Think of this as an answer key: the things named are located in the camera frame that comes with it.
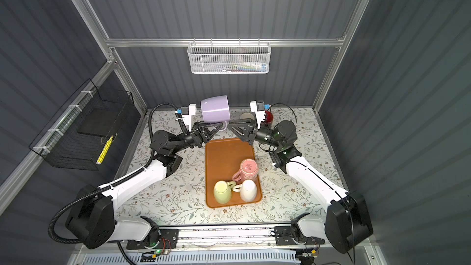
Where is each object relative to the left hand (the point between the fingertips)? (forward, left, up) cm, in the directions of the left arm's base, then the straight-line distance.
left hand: (222, 125), depth 61 cm
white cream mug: (-11, -9, -30) cm, 33 cm away
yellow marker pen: (+1, +46, -12) cm, 47 cm away
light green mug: (-12, +2, -29) cm, 31 cm away
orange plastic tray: (+11, +2, -40) cm, 42 cm away
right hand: (0, -3, -2) cm, 3 cm away
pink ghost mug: (-3, -10, -27) cm, 29 cm away
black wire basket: (+8, +58, -11) cm, 59 cm away
